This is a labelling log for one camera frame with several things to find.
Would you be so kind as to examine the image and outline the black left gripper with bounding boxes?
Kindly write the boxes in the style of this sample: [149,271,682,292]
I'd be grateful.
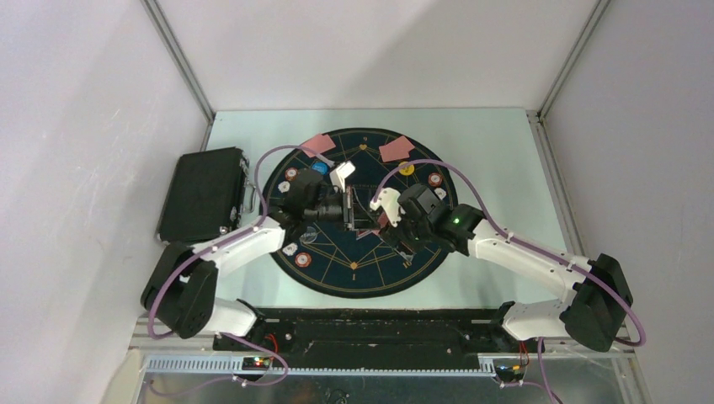
[303,186,379,231]

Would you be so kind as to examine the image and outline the red poker chip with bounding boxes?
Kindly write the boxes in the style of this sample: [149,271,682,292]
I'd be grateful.
[428,173,444,188]
[295,252,312,268]
[285,167,298,181]

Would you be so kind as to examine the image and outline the blue small blind button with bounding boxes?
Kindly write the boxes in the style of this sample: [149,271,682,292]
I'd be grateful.
[311,161,329,175]

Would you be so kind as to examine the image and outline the red playing card deck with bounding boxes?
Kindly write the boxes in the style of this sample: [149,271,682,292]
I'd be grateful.
[377,212,391,231]

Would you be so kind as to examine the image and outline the white poker chip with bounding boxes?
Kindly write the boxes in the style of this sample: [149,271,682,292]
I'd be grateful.
[281,242,299,257]

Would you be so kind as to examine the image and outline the yellow big blind button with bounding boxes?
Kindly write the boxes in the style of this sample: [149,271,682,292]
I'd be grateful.
[398,162,415,177]

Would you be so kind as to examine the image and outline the single red playing card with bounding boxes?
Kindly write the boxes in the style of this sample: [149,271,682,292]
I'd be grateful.
[301,134,336,157]

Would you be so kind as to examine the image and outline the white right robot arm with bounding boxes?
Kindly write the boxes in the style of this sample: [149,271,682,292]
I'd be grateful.
[370,184,633,352]

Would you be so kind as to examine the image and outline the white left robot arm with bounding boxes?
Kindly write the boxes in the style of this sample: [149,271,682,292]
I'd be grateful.
[140,162,354,351]

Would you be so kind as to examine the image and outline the clear round button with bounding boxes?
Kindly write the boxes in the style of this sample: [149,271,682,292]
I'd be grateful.
[300,231,317,245]

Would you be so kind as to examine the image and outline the round dark poker mat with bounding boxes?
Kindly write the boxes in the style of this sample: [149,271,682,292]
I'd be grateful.
[263,128,458,299]

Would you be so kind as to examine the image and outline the black carrying case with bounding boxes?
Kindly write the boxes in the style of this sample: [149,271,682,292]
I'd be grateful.
[157,146,248,244]

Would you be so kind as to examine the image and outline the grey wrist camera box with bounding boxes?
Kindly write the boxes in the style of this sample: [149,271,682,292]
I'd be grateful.
[329,161,355,192]

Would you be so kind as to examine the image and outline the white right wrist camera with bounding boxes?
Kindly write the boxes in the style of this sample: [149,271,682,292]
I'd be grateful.
[369,188,401,227]

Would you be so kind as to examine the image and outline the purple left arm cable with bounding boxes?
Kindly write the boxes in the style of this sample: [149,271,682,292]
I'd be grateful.
[133,145,338,398]

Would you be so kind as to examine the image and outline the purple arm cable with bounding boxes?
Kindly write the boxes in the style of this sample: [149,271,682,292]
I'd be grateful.
[370,158,648,404]
[133,145,338,398]

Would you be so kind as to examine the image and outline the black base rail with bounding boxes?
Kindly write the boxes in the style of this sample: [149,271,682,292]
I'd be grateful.
[212,307,536,371]

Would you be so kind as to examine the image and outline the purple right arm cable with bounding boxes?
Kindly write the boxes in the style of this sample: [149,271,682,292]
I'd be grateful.
[370,158,648,404]

